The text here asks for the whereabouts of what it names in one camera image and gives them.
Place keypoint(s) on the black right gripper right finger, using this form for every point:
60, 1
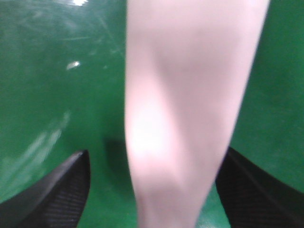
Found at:
252, 198

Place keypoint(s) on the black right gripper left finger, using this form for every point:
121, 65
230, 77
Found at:
55, 201

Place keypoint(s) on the pink hand brush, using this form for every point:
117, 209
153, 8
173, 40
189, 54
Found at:
187, 67

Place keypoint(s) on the green conveyor belt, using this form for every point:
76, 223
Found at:
62, 90

